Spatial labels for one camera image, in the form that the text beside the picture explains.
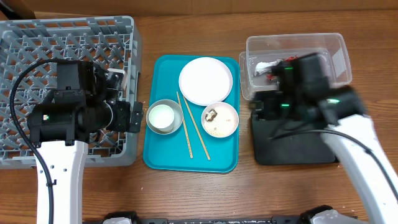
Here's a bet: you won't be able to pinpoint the red snack wrapper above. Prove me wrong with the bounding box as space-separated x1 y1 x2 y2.
267 55 298 80

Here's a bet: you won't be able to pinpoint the white paper cup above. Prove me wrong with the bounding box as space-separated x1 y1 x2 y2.
149 104 175 133

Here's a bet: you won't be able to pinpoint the grey-green ceramic bowl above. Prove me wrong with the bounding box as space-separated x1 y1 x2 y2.
146 99 182 134

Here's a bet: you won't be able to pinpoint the white napkin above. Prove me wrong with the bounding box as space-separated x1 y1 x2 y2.
254 60 280 77

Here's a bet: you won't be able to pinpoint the pink-white small bowl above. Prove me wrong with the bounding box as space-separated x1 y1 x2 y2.
201 102 239 138

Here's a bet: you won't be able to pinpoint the brown food chunk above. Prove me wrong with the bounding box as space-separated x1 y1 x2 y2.
205 109 218 122

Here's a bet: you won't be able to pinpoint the rice grains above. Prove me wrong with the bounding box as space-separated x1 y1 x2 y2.
203 107 234 137

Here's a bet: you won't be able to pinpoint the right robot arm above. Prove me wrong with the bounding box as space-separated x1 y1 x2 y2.
251 55 397 223

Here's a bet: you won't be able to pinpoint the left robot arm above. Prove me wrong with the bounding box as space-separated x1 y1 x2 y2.
27 61 142 223

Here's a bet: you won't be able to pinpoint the clear plastic waste bin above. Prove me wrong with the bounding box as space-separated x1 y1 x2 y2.
239 33 352 100

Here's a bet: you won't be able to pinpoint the black rectangular tray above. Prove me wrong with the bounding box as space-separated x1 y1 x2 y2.
251 103 338 166

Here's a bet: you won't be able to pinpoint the right wooden chopstick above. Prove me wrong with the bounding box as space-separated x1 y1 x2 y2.
183 96 211 161

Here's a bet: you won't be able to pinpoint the wooden chopstick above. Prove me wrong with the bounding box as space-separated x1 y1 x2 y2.
176 91 193 159
183 96 211 161

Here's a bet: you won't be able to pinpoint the teal plastic serving tray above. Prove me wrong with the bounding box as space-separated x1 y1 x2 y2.
143 55 240 173

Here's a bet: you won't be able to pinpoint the left wooden chopstick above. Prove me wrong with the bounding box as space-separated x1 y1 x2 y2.
176 91 193 159

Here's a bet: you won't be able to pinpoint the grey plastic dish rack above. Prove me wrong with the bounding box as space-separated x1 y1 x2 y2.
1 16 142 169

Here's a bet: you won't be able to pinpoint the large white round plate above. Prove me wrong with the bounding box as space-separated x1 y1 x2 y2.
178 57 233 106

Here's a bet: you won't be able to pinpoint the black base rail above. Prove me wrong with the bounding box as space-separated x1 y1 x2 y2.
82 205 374 224

